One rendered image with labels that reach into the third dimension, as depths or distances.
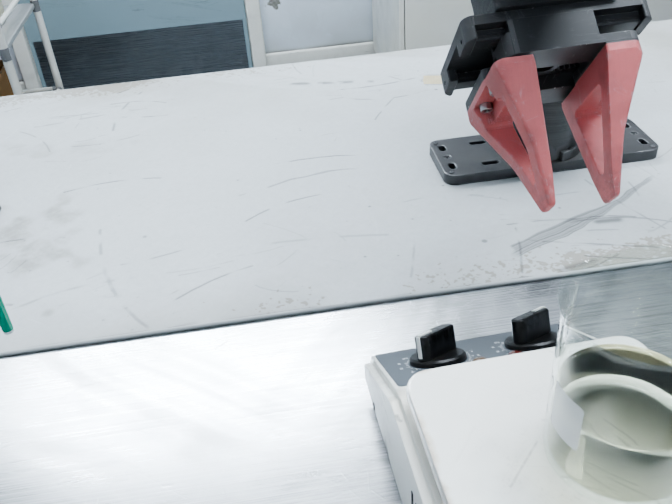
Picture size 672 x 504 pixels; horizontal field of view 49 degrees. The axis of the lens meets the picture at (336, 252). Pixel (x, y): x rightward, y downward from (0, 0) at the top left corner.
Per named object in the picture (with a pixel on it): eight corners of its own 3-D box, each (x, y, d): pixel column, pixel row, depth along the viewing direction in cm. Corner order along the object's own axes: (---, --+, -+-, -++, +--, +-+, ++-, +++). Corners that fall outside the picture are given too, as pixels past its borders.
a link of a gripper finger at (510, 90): (668, 173, 36) (618, 5, 39) (527, 193, 36) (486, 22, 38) (611, 215, 43) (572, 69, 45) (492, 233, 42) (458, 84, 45)
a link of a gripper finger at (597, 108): (683, 171, 36) (633, 4, 39) (543, 191, 36) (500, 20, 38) (624, 213, 43) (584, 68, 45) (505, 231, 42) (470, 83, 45)
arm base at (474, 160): (678, 76, 63) (639, 47, 69) (448, 103, 61) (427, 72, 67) (660, 158, 68) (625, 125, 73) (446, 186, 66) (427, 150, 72)
